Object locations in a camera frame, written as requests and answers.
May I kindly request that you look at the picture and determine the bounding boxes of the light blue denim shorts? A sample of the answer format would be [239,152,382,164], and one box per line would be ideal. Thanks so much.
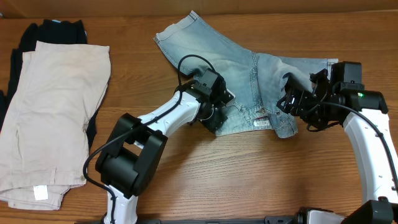
[154,11,338,138]

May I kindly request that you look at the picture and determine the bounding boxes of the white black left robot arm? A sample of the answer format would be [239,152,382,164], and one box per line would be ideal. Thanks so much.
[95,68,234,223]

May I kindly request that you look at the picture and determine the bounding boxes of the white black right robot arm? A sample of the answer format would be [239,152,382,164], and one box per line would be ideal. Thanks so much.
[277,62,397,224]

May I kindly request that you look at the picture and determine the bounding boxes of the black folded garment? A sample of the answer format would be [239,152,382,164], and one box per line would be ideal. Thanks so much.
[0,19,108,150]

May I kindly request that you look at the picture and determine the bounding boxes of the beige folded shorts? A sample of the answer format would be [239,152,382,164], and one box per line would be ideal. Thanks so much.
[1,42,111,210]

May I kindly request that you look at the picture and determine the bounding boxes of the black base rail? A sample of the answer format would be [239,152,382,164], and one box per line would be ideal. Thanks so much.
[137,215,306,224]

